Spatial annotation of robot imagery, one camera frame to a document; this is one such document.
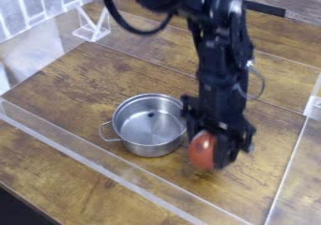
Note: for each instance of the clear acrylic front barrier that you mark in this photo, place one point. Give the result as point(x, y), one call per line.
point(158, 190)

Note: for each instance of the black bar on table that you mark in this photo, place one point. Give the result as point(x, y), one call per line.
point(276, 11)

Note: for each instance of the clear acrylic right barrier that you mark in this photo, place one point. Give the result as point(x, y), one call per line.
point(296, 205)

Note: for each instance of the red plush mushroom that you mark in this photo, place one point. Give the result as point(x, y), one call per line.
point(201, 150)

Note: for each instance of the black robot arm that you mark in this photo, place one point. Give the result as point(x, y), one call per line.
point(218, 27)

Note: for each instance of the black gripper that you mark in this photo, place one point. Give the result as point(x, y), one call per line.
point(217, 111)

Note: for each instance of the silver metal pot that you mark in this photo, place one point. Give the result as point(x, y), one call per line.
point(147, 124)

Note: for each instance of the clear acrylic triangle stand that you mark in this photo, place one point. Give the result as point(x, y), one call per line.
point(90, 30)

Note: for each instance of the clear acrylic barrier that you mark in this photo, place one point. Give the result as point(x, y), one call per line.
point(296, 205)
point(158, 190)

